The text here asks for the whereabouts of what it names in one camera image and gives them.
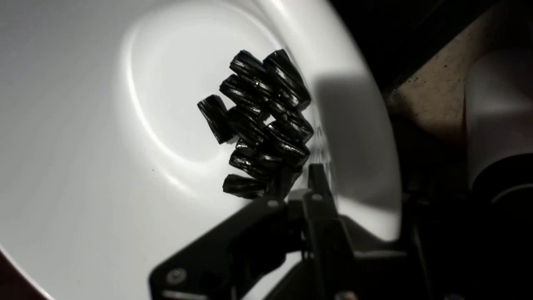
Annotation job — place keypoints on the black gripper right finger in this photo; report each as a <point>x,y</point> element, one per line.
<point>350,264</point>

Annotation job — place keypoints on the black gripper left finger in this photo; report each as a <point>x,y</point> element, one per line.
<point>234,257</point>

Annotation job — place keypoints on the large white bowl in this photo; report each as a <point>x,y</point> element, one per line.
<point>107,165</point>

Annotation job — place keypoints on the black items in bowl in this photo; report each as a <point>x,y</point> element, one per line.
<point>265,122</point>

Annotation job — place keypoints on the white rice cooker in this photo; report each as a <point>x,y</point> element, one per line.
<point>498,112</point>

